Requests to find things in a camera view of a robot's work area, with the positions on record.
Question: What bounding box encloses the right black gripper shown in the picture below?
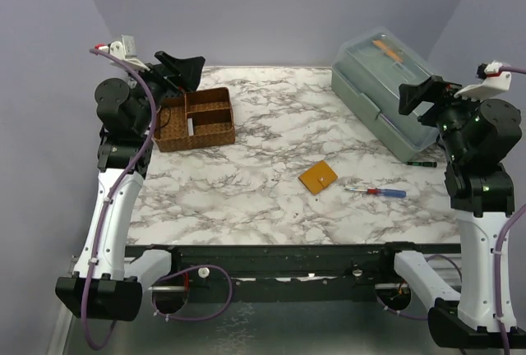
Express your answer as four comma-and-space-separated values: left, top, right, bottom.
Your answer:
399, 71, 492, 159

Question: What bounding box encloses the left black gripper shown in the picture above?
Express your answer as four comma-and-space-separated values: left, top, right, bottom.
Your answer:
125, 52, 205, 134

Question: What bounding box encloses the black silver-edged credit card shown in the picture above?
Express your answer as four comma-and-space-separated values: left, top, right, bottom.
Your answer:
187, 118, 194, 136

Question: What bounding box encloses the yellow leather card holder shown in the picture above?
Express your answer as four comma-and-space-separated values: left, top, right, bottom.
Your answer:
298, 160, 338, 196

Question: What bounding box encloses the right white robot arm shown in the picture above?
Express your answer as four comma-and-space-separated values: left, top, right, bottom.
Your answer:
378, 76, 525, 353

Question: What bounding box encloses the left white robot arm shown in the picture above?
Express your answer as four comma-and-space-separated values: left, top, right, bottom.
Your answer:
55, 46, 205, 321

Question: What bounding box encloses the orange tool inside toolbox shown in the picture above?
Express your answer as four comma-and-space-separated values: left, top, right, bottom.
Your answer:
372, 39, 404, 63

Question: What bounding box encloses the clear lid plastic toolbox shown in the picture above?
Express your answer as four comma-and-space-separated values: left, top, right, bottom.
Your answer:
331, 27, 438, 161

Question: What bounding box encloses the brown woven basket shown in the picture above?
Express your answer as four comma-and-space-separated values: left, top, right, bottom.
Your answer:
154, 87, 236, 153

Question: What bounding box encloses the small black green screwdriver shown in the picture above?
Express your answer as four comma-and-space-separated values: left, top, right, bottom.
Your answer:
393, 161, 438, 168

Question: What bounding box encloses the red blue screwdriver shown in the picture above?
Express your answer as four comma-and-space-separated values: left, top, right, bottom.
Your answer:
344, 187, 407, 199

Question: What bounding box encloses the black wire in basket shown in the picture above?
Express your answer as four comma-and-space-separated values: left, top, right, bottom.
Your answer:
157, 106, 172, 131

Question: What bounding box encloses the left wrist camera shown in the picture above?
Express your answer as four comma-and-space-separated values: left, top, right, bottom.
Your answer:
95, 35, 147, 71

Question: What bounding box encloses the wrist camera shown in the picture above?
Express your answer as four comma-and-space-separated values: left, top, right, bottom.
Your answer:
95, 35, 147, 71
454, 61, 511, 101

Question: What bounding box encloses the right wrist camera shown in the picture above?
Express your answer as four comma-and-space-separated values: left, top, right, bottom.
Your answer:
454, 61, 511, 101

